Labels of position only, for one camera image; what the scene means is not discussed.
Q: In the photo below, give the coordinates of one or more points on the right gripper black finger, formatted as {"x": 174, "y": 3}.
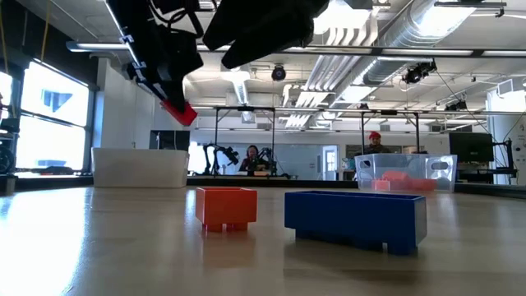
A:
{"x": 263, "y": 22}
{"x": 263, "y": 53}

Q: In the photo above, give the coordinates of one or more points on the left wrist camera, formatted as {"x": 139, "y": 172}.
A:
{"x": 135, "y": 70}

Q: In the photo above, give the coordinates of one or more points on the long blue toy block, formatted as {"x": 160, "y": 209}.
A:
{"x": 353, "y": 218}

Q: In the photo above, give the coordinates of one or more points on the narrow bright window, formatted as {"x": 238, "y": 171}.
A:
{"x": 5, "y": 88}

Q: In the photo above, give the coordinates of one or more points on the clear plastic bin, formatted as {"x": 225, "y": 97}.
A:
{"x": 394, "y": 162}

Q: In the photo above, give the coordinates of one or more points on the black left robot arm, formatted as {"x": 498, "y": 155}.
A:
{"x": 135, "y": 16}

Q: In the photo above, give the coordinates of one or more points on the black computer monitor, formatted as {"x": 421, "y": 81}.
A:
{"x": 470, "y": 146}

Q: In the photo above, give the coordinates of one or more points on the black background robot arm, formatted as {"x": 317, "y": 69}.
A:
{"x": 268, "y": 160}
{"x": 220, "y": 156}

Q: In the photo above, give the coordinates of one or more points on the person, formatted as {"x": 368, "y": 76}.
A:
{"x": 250, "y": 161}
{"x": 376, "y": 148}

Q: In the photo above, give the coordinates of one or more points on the overhead light bar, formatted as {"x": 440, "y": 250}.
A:
{"x": 411, "y": 52}

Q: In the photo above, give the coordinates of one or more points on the white door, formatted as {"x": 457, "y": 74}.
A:
{"x": 330, "y": 162}

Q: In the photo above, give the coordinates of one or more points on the black table edge rail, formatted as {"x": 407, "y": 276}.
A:
{"x": 53, "y": 181}

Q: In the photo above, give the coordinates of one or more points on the round black ceiling camera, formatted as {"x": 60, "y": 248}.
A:
{"x": 278, "y": 73}

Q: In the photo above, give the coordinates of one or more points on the white plastic bin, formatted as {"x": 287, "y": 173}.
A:
{"x": 139, "y": 168}

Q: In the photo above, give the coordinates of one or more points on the white ceiling duct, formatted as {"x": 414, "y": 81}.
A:
{"x": 240, "y": 88}

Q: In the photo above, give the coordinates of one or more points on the large bright window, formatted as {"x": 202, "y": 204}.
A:
{"x": 53, "y": 123}

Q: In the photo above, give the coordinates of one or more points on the white ceiling light fixture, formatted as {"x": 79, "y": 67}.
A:
{"x": 349, "y": 16}

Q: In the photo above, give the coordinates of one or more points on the black equipment by window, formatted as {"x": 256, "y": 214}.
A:
{"x": 6, "y": 160}

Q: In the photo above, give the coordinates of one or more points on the black ceiling spotlight cluster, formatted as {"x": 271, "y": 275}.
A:
{"x": 419, "y": 72}

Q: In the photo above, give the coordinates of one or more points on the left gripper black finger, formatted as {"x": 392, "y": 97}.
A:
{"x": 153, "y": 88}
{"x": 174, "y": 92}

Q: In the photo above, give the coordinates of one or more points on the silver ventilation duct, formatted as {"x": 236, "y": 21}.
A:
{"x": 394, "y": 41}

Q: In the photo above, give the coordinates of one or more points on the person's red cap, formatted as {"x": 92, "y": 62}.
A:
{"x": 374, "y": 135}

